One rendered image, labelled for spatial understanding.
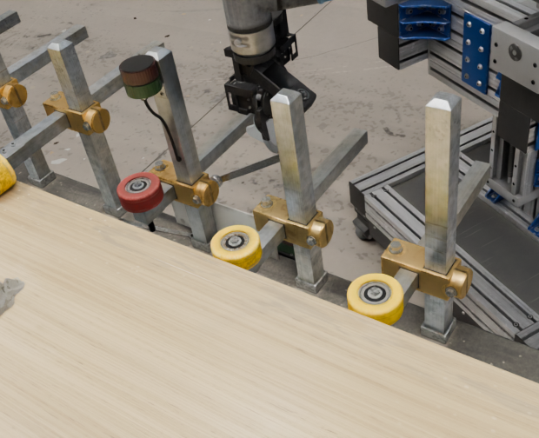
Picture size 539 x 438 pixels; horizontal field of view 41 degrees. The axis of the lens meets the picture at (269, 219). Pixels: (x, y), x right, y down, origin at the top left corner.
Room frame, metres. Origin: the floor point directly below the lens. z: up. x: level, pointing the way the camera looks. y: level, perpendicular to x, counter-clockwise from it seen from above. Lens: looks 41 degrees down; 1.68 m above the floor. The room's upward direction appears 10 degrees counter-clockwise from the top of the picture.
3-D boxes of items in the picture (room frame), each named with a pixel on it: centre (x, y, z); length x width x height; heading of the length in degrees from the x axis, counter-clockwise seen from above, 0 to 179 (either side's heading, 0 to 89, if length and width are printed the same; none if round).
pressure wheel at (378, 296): (0.70, -0.13, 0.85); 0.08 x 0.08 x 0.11
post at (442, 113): (0.77, -0.25, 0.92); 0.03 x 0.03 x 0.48; 49
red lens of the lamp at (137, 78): (1.06, 0.16, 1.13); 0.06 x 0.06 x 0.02
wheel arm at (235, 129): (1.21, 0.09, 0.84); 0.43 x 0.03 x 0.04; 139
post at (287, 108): (0.93, -0.06, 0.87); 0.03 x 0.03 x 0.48; 49
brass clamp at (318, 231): (0.95, -0.04, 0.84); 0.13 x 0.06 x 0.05; 49
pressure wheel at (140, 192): (1.05, 0.22, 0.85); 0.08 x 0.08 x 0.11
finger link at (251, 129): (1.09, -0.01, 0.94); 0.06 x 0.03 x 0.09; 49
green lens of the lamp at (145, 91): (1.06, 0.16, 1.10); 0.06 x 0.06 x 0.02
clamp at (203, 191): (1.11, 0.15, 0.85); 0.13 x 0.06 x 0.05; 49
